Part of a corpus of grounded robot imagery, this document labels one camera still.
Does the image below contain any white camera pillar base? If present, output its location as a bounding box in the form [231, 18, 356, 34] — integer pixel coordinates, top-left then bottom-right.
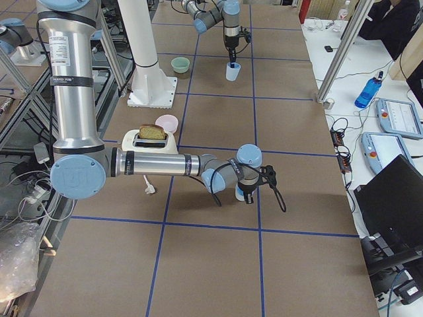
[118, 0, 178, 108]

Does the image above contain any black laptop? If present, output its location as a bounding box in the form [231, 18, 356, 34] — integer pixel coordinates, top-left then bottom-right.
[354, 155, 422, 247]

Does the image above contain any white toaster plug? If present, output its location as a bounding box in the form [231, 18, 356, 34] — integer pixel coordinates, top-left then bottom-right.
[143, 175, 156, 195]

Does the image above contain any cream toaster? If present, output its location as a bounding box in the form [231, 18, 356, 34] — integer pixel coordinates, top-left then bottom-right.
[122, 129, 178, 155]

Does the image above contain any teach pendant tablet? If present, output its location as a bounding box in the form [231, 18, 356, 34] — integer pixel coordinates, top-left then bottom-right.
[376, 98, 422, 139]
[361, 132, 414, 174]

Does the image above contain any green bowl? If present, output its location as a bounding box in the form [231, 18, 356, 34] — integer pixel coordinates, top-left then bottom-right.
[171, 57, 190, 74]

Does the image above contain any bread slice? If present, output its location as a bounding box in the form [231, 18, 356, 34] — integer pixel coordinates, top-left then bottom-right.
[139, 124, 167, 140]

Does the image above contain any aluminium frame post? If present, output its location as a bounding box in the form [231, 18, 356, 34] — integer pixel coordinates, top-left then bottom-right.
[316, 0, 374, 110]

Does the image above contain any near teach pendant tablet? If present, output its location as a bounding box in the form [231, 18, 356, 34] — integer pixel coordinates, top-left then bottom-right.
[361, 132, 414, 174]

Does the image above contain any far teach pendant tablet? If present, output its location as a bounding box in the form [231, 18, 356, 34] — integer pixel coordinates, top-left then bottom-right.
[376, 98, 422, 139]

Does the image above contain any blue water bottle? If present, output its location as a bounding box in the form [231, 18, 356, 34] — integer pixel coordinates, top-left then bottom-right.
[354, 71, 384, 109]

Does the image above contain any pink bowl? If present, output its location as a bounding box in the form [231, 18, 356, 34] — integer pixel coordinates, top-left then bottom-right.
[155, 114, 179, 133]

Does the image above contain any light blue cup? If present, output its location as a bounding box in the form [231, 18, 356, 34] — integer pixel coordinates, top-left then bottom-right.
[235, 185, 245, 201]
[225, 62, 241, 81]

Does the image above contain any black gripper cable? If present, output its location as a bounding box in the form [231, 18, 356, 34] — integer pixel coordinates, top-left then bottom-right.
[206, 158, 288, 213]

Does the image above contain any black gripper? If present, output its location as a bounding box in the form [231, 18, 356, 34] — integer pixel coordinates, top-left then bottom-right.
[237, 173, 259, 203]
[223, 26, 251, 66]

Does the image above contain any clear plastic bag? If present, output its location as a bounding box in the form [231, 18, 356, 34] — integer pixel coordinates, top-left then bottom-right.
[1, 223, 40, 302]

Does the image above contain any seated person in black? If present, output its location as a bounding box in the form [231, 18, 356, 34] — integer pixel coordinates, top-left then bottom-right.
[358, 0, 420, 60]

